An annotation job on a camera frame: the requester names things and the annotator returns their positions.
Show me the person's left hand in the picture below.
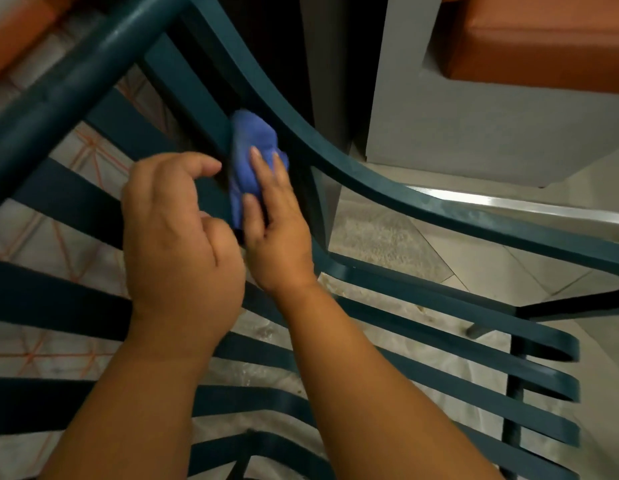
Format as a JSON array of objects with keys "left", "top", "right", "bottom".
[{"left": 121, "top": 151, "right": 247, "bottom": 363}]

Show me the person's right hand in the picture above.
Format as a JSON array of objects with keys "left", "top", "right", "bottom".
[{"left": 241, "top": 147, "right": 319, "bottom": 297}]

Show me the blue cleaning cloth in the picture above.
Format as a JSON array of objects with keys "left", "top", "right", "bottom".
[{"left": 228, "top": 108, "right": 290, "bottom": 231}]

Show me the dark green metal slatted chair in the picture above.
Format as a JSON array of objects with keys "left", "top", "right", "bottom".
[{"left": 0, "top": 0, "right": 619, "bottom": 480}]

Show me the person's right forearm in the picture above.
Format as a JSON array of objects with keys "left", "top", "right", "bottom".
[{"left": 277, "top": 279, "right": 503, "bottom": 480}]

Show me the black partition panel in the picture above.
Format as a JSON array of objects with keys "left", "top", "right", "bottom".
[{"left": 214, "top": 0, "right": 390, "bottom": 158}]

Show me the orange cushioned booth bench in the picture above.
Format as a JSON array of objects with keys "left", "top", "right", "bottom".
[{"left": 365, "top": 0, "right": 619, "bottom": 189}]

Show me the orange wire mesh fence panel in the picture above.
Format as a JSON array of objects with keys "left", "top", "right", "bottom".
[{"left": 0, "top": 0, "right": 190, "bottom": 465}]

